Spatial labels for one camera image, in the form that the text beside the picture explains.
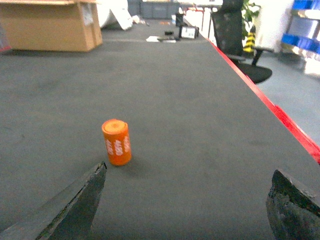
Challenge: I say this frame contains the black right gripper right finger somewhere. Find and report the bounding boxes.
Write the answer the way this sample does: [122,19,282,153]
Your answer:
[266,169,320,240]

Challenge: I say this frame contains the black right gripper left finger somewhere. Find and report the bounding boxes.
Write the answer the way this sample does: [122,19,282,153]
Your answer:
[0,162,107,240]

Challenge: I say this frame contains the orange cylindrical cap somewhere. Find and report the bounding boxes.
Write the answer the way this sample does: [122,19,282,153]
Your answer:
[101,119,132,166]

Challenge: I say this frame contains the yellow black striped bollard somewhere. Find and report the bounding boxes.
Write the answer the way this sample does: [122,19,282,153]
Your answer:
[243,25,256,54]

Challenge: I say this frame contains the large cardboard box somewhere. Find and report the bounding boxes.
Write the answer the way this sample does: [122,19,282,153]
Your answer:
[0,0,103,52]

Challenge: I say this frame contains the white paper sheet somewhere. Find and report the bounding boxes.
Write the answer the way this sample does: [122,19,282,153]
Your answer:
[146,35,162,43]

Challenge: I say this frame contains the black office chair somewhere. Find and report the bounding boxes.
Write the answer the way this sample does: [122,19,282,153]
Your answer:
[211,0,274,84]

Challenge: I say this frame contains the small framed white display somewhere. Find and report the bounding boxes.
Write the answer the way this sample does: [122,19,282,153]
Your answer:
[179,26,199,39]

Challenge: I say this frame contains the white foam board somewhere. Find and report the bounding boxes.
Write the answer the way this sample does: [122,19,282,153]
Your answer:
[96,0,133,31]

